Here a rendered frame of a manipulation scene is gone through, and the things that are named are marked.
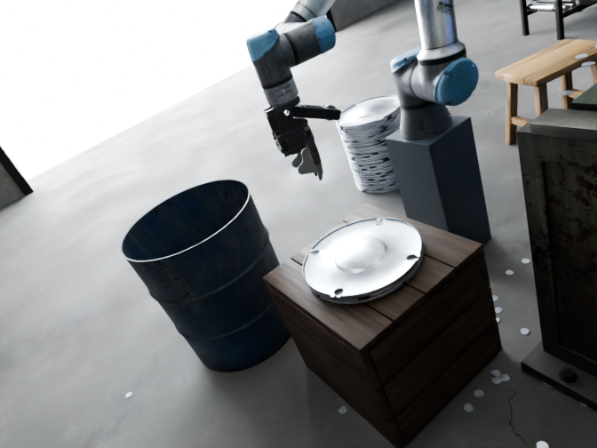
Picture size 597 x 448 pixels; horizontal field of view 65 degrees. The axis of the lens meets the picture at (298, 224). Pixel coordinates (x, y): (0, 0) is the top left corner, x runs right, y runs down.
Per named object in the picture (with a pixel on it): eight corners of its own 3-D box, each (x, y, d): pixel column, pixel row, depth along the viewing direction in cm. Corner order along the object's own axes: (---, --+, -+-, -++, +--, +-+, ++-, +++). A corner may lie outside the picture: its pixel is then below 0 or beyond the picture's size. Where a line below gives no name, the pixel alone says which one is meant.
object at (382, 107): (347, 133, 190) (346, 132, 189) (329, 116, 215) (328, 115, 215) (413, 106, 190) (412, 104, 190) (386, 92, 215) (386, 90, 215)
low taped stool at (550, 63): (543, 161, 186) (536, 80, 169) (504, 145, 207) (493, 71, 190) (616, 125, 189) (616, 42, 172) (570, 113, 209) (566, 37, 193)
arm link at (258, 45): (283, 24, 97) (247, 41, 96) (301, 76, 103) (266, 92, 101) (272, 24, 104) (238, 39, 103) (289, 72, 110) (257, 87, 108)
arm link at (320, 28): (312, 13, 110) (270, 32, 108) (331, 12, 100) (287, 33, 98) (322, 46, 114) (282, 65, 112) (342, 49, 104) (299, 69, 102)
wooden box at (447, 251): (305, 364, 140) (261, 277, 123) (394, 291, 153) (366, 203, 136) (401, 452, 108) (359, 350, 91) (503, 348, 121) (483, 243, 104)
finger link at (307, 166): (303, 188, 116) (289, 154, 113) (324, 177, 117) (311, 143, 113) (306, 190, 113) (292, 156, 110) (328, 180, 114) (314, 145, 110)
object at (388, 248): (397, 304, 94) (396, 301, 94) (282, 292, 111) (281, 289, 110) (437, 220, 113) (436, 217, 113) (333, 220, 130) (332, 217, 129)
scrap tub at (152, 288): (176, 337, 174) (106, 234, 150) (266, 272, 188) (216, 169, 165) (222, 401, 140) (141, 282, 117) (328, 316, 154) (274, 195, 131)
